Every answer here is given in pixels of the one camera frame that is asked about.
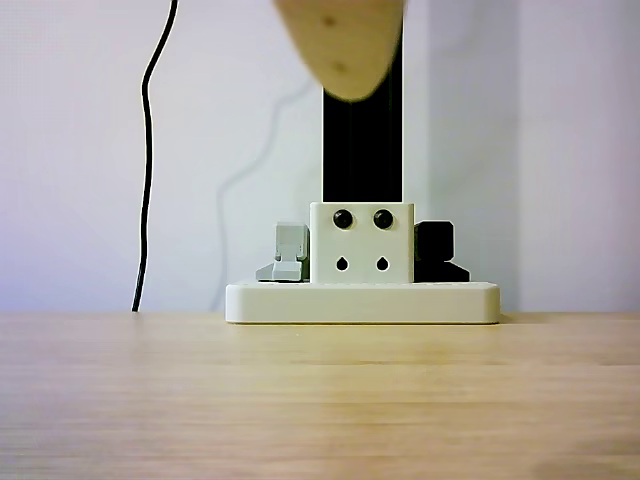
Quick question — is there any grey clamp piece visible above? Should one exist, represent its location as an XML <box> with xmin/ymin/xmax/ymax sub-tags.
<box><xmin>255</xmin><ymin>221</ymin><xmax>312</xmax><ymax>284</ymax></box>

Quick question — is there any black clamp piece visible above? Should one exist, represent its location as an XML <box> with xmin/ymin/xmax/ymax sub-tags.
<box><xmin>413</xmin><ymin>219</ymin><xmax>472</xmax><ymax>283</ymax></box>

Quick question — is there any black aluminium post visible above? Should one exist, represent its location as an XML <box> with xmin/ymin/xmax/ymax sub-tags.
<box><xmin>322</xmin><ymin>39</ymin><xmax>405</xmax><ymax>206</ymax></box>

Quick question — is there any cream post bracket block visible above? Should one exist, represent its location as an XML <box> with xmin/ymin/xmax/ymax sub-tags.
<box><xmin>309</xmin><ymin>201</ymin><xmax>417</xmax><ymax>284</ymax></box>

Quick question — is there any black hanging cable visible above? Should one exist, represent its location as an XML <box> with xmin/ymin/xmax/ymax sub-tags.
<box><xmin>131</xmin><ymin>0</ymin><xmax>180</xmax><ymax>314</ymax></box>

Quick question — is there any cream stand base plate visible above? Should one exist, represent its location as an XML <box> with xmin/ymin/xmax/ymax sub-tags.
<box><xmin>224</xmin><ymin>280</ymin><xmax>502</xmax><ymax>326</ymax></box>

